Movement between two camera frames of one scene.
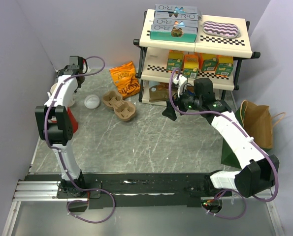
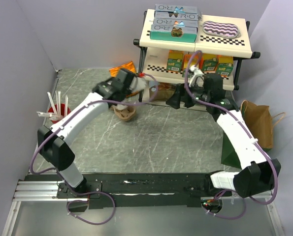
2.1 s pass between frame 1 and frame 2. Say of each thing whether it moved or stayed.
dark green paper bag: stayed
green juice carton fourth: stayed
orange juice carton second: stayed
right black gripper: moved
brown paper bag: stayed
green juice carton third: stayed
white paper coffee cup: moved
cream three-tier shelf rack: stayed
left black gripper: moved
